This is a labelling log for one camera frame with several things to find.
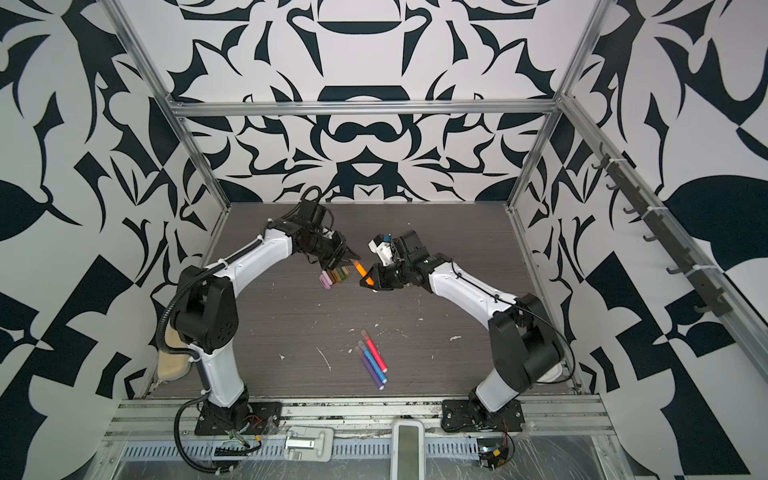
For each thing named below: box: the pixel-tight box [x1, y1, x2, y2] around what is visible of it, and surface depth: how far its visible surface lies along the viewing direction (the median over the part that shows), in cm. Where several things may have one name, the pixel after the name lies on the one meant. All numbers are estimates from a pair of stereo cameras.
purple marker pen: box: [355, 346, 385, 391], surface depth 83 cm
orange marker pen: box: [354, 260, 375, 286], surface depth 85 cm
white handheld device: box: [391, 420, 426, 480], surface depth 68 cm
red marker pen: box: [361, 329, 388, 373], surface depth 86 cm
